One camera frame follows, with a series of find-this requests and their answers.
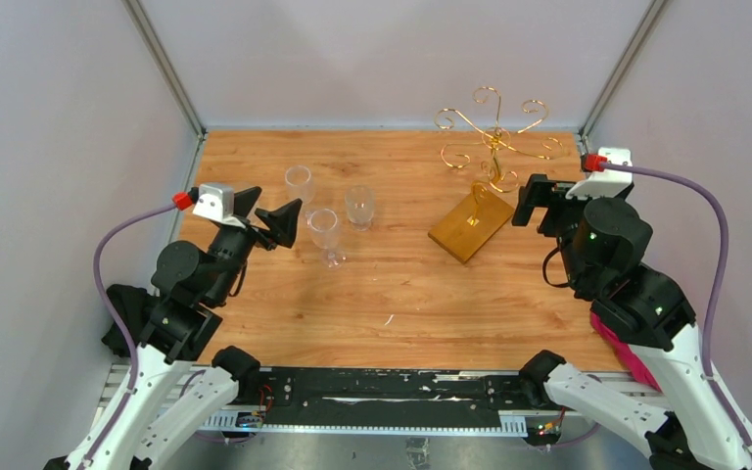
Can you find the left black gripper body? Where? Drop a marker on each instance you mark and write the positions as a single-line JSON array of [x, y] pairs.
[[260, 236]]

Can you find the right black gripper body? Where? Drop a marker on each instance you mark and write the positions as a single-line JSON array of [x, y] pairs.
[[560, 214]]

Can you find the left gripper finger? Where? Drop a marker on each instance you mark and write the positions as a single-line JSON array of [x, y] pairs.
[[244, 201], [280, 227]]

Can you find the clear wine glass back top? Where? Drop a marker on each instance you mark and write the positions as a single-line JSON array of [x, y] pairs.
[[325, 232]]

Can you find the clear wine glass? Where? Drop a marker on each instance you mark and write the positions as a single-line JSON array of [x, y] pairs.
[[325, 232], [360, 207], [300, 184]]

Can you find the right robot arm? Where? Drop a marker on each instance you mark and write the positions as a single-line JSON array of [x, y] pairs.
[[602, 242]]

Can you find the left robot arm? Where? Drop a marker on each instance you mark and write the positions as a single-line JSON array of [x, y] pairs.
[[175, 324]]

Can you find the pink cloth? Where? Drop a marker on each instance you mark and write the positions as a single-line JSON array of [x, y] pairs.
[[624, 354]]

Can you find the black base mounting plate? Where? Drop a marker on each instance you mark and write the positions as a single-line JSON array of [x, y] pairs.
[[381, 399]]

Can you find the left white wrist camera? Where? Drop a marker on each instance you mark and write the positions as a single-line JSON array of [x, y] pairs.
[[216, 204]]

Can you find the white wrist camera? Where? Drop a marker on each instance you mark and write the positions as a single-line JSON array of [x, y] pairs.
[[216, 204], [601, 182]]

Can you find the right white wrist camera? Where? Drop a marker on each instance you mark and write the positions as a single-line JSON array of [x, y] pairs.
[[601, 182]]

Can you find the gold wire glass rack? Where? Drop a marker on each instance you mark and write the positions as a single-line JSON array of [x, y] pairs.
[[464, 230]]

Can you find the aluminium frame rail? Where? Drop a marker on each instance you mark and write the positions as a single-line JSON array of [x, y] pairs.
[[138, 429]]

